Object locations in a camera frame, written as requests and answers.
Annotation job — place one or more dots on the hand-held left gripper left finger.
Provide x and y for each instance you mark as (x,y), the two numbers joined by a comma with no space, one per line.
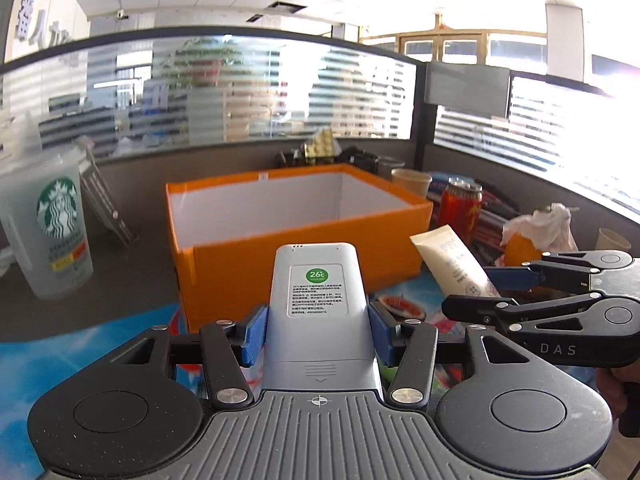
(255,335)

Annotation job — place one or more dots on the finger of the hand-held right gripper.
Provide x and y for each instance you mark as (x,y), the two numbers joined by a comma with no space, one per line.
(530,310)
(510,277)

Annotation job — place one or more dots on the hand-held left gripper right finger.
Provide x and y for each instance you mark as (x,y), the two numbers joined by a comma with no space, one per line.
(378,335)

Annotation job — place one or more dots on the cream cosmetic tube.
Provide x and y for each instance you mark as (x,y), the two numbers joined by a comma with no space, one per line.
(450,255)

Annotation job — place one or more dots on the orange cardboard box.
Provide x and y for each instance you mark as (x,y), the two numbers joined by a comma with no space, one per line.
(225,270)

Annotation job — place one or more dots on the white remote control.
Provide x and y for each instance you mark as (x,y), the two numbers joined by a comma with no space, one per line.
(317,260)

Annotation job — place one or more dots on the person's right hand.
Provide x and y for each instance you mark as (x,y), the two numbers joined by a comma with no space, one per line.
(620,395)

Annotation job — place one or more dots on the orange fruit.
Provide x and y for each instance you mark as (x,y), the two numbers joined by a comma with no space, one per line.
(520,252)

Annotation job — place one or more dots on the white plastic bag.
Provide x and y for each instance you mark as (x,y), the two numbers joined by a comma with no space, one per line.
(550,225)

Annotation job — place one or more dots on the red drink can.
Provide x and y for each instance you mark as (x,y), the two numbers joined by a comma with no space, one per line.
(457,210)

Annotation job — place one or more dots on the brown paper cup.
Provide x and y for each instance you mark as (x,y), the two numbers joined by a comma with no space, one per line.
(412,182)
(612,241)

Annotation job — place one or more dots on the striped glass partition panel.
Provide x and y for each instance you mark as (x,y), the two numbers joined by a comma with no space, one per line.
(550,130)
(300,100)

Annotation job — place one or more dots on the black bag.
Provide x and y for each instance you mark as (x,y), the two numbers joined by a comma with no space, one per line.
(361,159)

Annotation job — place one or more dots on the frosted plastic cup green logo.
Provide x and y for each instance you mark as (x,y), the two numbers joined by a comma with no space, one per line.
(55,260)

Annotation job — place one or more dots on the white wall sign letters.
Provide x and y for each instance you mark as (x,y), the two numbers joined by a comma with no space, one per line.
(40,20)

